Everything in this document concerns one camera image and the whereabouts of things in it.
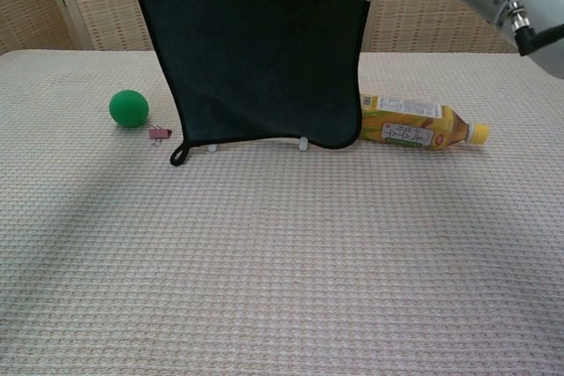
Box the yellow cloth black trim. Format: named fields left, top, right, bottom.
left=126, top=0, right=374, bottom=168

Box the woven folding screen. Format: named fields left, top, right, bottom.
left=0, top=0, right=530, bottom=55

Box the green ball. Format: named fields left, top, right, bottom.
left=108, top=89, right=150, bottom=129

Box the tea bottle with yellow cap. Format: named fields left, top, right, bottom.
left=359, top=92, right=491, bottom=153

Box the beige woven tablecloth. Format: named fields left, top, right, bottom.
left=0, top=49, right=564, bottom=376

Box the metal wire rack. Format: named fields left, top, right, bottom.
left=206, top=136, right=311, bottom=153

